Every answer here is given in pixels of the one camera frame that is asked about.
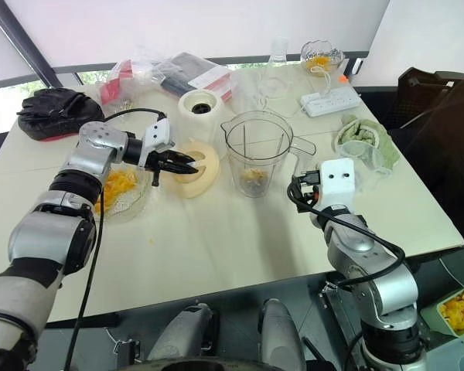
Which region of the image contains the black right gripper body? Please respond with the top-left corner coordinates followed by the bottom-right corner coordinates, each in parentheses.
top-left (292, 168), bottom-right (322, 213)

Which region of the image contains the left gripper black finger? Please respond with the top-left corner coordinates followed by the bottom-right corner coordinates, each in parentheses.
top-left (168, 151), bottom-right (198, 166)
top-left (165, 163), bottom-right (201, 176)

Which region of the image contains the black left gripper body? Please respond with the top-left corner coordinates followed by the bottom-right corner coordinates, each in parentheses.
top-left (145, 148), bottom-right (178, 187)

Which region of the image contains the cream blender lid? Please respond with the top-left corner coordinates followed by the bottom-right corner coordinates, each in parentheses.
top-left (169, 138), bottom-right (221, 199)

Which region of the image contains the orange food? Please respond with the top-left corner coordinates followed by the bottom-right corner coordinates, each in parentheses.
top-left (94, 167), bottom-right (139, 216)

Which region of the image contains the small glass bowl with fruit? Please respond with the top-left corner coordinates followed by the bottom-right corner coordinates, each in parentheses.
top-left (300, 39), bottom-right (346, 75)

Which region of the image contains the large wavy glass bowl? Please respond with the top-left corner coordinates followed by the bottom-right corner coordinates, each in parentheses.
top-left (94, 165), bottom-right (152, 224)

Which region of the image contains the cream blender base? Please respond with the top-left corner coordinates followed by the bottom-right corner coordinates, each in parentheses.
top-left (177, 89), bottom-right (226, 147)

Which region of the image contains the clear plastic container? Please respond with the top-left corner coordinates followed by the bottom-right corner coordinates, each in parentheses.
top-left (335, 140), bottom-right (388, 175)

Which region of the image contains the clear plastic blender jar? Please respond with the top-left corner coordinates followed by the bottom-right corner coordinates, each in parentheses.
top-left (220, 111), bottom-right (318, 199)

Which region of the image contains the red white paper card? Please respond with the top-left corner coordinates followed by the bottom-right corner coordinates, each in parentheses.
top-left (186, 66), bottom-right (234, 103)

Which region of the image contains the clear bag with red contents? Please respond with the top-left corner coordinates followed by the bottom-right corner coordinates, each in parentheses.
top-left (97, 45), bottom-right (160, 116)

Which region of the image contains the green towel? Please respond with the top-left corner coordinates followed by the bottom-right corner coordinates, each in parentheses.
top-left (337, 113), bottom-right (400, 172)

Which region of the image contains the clear bag with dark cloth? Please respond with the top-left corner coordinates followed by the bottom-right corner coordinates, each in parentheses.
top-left (153, 51), bottom-right (234, 103)

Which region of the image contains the white power strip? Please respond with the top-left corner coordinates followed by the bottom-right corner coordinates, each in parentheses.
top-left (300, 86), bottom-right (361, 118)

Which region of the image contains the black bag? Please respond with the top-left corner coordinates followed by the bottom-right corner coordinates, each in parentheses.
top-left (16, 87), bottom-right (106, 143)

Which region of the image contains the clear plastic bottle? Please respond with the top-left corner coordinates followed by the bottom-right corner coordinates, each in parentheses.
top-left (260, 36), bottom-right (292, 94)

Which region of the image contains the grey rounded shape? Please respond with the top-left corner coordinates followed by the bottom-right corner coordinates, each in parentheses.
top-left (146, 303), bottom-right (220, 363)
top-left (257, 298), bottom-right (307, 371)

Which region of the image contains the dark brown chair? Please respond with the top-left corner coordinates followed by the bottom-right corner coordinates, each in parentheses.
top-left (382, 65), bottom-right (464, 248)

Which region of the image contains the green box with orange peels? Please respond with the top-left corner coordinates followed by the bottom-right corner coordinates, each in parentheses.
top-left (435, 281), bottom-right (464, 345)

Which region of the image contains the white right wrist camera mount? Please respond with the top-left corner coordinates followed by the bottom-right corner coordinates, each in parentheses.
top-left (317, 157), bottom-right (357, 209)

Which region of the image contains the white power cord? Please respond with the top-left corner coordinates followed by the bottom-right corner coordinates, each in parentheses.
top-left (285, 64), bottom-right (334, 117)

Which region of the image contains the black metal frame stand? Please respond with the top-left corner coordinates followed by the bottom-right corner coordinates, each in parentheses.
top-left (317, 270), bottom-right (369, 371)

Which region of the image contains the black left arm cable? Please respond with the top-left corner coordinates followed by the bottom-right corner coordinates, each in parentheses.
top-left (66, 108), bottom-right (168, 371)

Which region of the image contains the dark window frame bar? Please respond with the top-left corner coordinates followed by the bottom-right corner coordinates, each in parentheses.
top-left (0, 0), bottom-right (61, 92)

